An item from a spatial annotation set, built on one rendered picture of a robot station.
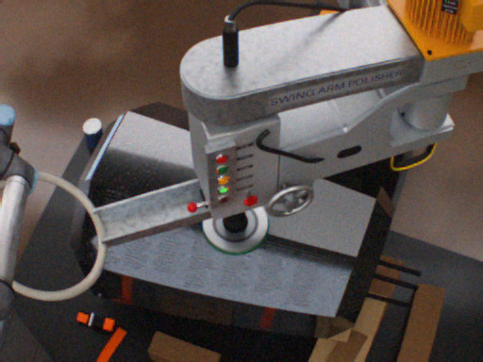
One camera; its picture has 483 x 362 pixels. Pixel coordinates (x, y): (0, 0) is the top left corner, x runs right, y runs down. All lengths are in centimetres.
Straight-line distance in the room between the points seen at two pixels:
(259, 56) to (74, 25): 272
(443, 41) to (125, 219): 117
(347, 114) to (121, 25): 248
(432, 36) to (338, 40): 29
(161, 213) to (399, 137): 78
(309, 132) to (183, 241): 76
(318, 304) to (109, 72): 205
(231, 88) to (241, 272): 99
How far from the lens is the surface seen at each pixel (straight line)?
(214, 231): 264
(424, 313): 343
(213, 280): 279
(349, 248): 268
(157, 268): 284
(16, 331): 279
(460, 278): 364
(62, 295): 228
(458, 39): 209
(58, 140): 403
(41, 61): 445
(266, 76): 194
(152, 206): 248
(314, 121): 224
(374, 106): 221
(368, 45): 205
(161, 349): 326
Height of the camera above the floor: 320
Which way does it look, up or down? 58 degrees down
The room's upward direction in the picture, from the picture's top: 1 degrees counter-clockwise
